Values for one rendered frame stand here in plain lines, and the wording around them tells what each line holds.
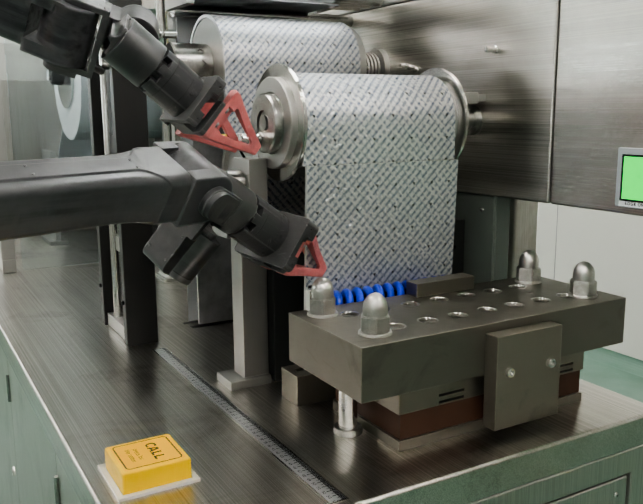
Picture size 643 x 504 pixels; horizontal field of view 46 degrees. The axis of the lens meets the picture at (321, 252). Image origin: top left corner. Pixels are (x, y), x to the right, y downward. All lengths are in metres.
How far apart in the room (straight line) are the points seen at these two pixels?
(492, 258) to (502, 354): 0.31
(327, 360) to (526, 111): 0.46
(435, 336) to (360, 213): 0.22
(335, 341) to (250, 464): 0.16
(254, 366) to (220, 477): 0.26
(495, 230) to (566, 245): 3.07
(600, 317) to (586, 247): 3.12
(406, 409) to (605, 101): 0.44
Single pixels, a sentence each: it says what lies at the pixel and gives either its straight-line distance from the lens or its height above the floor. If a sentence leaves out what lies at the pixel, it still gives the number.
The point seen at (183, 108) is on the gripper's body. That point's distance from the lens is 0.90.
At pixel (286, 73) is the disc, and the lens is 0.95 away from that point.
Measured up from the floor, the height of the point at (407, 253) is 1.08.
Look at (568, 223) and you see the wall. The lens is 4.18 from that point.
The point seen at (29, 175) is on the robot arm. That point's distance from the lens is 0.64.
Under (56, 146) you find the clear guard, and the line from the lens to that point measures 1.87.
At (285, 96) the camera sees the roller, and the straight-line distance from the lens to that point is 0.93.
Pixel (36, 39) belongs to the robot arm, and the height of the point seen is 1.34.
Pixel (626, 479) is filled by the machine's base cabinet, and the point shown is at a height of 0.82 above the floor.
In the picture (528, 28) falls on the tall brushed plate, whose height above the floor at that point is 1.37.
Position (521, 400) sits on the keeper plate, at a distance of 0.90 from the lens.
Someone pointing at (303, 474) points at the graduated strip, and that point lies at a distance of 0.80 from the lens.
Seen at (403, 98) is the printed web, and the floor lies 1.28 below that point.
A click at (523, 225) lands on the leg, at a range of 1.34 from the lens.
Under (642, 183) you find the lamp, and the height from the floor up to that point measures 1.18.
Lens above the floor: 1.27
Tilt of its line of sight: 11 degrees down
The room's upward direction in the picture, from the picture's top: straight up
